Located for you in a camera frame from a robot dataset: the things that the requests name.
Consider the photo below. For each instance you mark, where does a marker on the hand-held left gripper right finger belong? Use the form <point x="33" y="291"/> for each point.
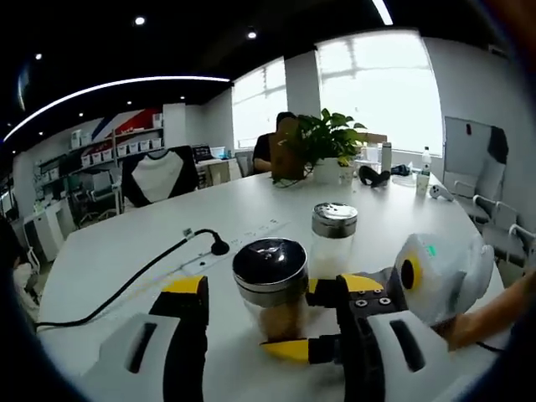
<point x="360" y="360"/>

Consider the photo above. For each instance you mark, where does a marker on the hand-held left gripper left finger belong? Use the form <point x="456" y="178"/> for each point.
<point x="184" y="356"/>

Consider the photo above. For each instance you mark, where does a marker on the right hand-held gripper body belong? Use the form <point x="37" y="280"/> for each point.
<point x="452" y="276"/>

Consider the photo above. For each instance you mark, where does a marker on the tall seasoning bottle brown grains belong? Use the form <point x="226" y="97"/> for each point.
<point x="268" y="259"/>

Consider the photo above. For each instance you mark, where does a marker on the tall seasoning bottle white powder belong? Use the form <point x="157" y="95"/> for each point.
<point x="333" y="218"/>

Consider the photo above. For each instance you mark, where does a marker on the clear plastic water bottle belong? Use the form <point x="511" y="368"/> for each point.
<point x="426" y="163"/>

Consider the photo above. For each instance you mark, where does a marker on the person's right hand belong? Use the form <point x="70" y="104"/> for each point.
<point x="460" y="331"/>

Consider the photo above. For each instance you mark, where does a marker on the white handheld controller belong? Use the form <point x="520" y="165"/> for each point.
<point x="437" y="192"/>

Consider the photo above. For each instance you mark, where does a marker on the white power strip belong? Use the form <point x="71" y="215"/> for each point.
<point x="259" y="230"/>

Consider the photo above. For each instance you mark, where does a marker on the white paper cup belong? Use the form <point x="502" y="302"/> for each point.
<point x="421" y="184"/>

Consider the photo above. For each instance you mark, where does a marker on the white partition panel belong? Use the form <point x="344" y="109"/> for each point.
<point x="465" y="159"/>

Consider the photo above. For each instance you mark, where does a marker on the black headphones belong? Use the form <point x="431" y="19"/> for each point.
<point x="368" y="173"/>

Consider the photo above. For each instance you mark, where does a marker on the white thermos flask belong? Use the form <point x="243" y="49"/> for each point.
<point x="387" y="157"/>

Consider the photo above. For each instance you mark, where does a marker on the brown paper bag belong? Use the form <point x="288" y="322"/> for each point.
<point x="287" y="159"/>

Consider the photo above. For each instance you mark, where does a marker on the dark hanging jacket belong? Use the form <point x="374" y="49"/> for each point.
<point x="498" y="144"/>

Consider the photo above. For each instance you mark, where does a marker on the green potted plant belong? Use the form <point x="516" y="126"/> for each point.
<point x="326" y="134"/>

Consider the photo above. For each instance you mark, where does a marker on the cardboard box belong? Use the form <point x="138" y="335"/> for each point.
<point x="374" y="137"/>

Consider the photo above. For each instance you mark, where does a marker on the small dark screen monitor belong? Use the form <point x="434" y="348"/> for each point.
<point x="202" y="153"/>

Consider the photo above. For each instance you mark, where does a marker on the white low cabinet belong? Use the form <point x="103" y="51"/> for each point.
<point x="46" y="230"/>

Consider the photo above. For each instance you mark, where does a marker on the shelf with white bins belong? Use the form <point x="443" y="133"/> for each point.
<point x="125" y="146"/>

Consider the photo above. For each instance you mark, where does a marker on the curved ceiling light strip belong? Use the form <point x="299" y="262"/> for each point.
<point x="167" y="78"/>

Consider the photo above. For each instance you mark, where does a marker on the straight ceiling light strip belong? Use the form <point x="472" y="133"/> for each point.
<point x="382" y="11"/>

